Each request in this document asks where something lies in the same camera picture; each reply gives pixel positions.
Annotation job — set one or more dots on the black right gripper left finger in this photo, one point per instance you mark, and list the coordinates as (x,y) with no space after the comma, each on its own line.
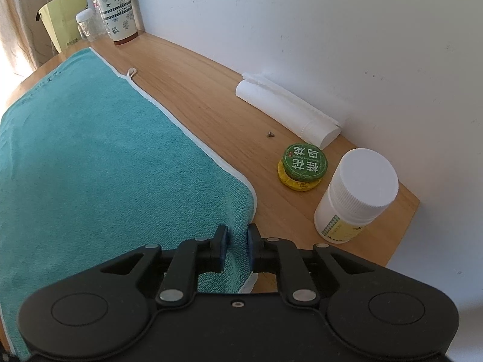
(211,253)

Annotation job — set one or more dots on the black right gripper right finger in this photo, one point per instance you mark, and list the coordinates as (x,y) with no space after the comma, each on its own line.
(263,256)

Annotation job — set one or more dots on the teal microfiber towel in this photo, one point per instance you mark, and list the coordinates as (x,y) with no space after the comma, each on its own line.
(93,167)

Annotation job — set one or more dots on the green yellow round tin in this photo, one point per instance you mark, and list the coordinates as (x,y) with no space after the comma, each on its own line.
(302,167)

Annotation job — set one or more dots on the white pill bottle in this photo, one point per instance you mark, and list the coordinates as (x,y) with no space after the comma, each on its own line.
(363,186)

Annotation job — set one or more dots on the white tissue roll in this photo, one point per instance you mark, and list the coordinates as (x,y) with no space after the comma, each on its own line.
(295,114)

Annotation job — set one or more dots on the small jar white lid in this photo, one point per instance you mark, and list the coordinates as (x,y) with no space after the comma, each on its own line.
(87,25)

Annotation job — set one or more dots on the white floral tumbler red base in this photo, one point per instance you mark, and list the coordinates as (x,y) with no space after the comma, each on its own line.
(118,18)

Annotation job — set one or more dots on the yellow-green paper bag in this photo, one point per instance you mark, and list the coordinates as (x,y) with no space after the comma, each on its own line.
(58,17)

